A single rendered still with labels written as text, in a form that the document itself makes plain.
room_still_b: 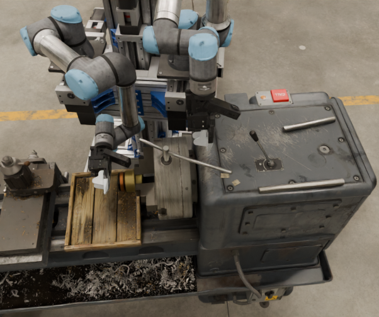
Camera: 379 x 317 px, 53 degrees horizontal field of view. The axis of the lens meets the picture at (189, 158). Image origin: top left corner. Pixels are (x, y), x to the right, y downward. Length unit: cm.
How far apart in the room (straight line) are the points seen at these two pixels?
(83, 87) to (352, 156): 95
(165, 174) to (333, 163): 57
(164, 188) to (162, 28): 53
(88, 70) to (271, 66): 247
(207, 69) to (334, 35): 318
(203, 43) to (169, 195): 56
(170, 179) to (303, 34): 297
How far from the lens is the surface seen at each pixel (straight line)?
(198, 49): 101
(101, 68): 137
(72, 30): 175
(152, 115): 198
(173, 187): 131
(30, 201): 166
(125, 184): 143
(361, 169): 140
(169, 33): 113
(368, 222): 284
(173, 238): 158
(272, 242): 161
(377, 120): 343
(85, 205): 168
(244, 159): 131
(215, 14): 155
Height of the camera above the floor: 231
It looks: 55 degrees down
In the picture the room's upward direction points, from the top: straight up
